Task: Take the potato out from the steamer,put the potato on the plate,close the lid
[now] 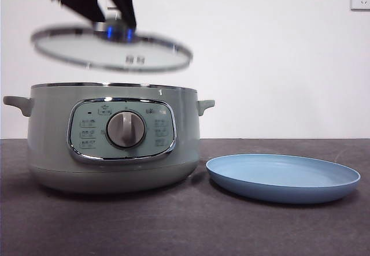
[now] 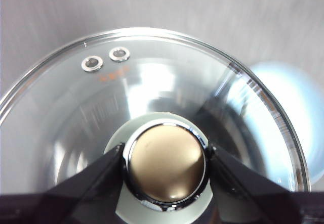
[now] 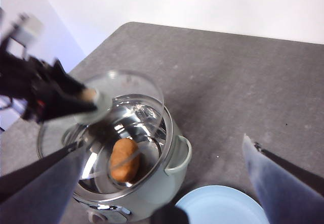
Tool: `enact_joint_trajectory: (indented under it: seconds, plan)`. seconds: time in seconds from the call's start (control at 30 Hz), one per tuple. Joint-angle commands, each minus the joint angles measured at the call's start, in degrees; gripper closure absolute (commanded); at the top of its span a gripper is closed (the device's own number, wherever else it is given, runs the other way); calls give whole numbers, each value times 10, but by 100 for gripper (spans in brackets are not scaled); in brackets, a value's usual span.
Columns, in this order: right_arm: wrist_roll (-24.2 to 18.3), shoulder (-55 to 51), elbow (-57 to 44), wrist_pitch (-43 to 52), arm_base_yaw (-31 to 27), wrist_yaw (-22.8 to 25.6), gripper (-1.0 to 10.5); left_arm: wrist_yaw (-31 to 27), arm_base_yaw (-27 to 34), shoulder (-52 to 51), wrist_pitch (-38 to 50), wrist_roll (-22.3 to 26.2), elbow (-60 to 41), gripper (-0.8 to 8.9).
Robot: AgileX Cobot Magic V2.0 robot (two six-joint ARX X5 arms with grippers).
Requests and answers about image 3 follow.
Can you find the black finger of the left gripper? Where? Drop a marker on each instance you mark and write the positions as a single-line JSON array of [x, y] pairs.
[[65, 83], [65, 107]]

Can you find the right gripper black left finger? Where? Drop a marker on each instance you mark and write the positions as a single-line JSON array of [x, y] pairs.
[[33, 193]]

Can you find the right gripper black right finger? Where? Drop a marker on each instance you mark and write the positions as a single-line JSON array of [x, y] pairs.
[[286, 188]]

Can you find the glass lid with green knob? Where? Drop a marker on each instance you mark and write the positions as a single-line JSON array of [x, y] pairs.
[[143, 87]]

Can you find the brown potato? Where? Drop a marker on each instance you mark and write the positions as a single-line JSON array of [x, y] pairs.
[[124, 160]]

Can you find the light blue round plate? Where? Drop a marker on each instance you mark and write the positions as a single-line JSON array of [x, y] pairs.
[[215, 206]]

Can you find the pale green electric steamer pot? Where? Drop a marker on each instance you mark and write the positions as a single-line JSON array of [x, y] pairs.
[[174, 158]]

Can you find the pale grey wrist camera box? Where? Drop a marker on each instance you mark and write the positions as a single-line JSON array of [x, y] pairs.
[[29, 28]]

